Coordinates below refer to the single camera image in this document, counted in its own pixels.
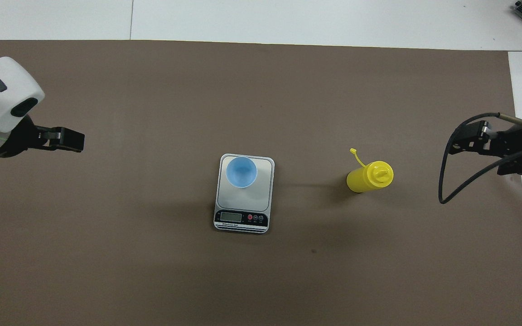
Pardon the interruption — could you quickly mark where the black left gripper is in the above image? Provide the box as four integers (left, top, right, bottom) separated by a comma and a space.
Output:
0, 115, 85, 158

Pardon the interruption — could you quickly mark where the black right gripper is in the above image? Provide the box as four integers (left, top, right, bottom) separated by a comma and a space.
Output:
448, 119, 522, 179

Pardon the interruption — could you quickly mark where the yellow squeeze seasoning bottle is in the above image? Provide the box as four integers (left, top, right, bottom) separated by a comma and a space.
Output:
346, 148, 394, 193

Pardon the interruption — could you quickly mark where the light blue plastic cup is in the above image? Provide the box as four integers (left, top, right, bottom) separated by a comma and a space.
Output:
226, 156, 258, 189

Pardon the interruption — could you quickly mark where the silver digital kitchen scale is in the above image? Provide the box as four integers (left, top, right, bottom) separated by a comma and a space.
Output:
213, 153, 276, 235

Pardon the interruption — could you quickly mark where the brown paper table mat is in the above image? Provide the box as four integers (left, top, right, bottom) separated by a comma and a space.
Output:
0, 40, 522, 326

